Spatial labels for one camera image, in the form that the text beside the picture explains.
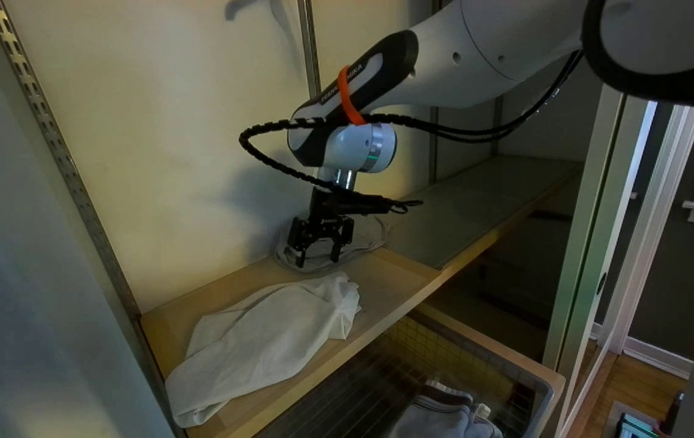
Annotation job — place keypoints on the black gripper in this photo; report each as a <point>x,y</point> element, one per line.
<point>325,226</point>

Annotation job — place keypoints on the light grey cloth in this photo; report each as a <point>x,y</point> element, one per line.
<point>264,341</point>

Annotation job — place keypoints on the wooden shelf board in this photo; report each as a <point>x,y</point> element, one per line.
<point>395,283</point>

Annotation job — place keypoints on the white towel with dark stripe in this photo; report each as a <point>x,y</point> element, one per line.
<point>443,417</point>

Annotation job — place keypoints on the teal object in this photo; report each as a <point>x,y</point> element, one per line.
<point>639,425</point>

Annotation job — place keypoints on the slotted metal shelf rail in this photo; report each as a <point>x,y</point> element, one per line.
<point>309,49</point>
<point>54,137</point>

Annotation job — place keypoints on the white door frame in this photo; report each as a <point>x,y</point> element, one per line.
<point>645,243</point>

